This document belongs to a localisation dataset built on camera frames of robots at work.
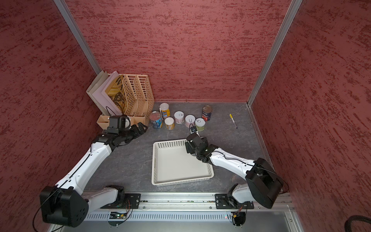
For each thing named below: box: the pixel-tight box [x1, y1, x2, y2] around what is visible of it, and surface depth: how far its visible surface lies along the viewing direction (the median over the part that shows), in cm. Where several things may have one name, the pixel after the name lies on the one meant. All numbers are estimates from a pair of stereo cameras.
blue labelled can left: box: [149, 110, 164, 130], surface depth 100 cm
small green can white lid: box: [194, 117, 206, 132], surface depth 103 cm
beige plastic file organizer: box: [96, 73, 155, 131], surface depth 105 cm
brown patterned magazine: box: [104, 74, 126, 114], surface depth 102 cm
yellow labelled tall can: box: [159, 102, 171, 119], surface depth 102 cm
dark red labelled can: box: [201, 104, 213, 122], surface depth 105 cm
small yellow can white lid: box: [164, 116, 176, 131], surface depth 102 cm
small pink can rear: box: [173, 110, 185, 125], surface depth 108 cm
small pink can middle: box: [185, 114, 196, 129], surface depth 105 cm
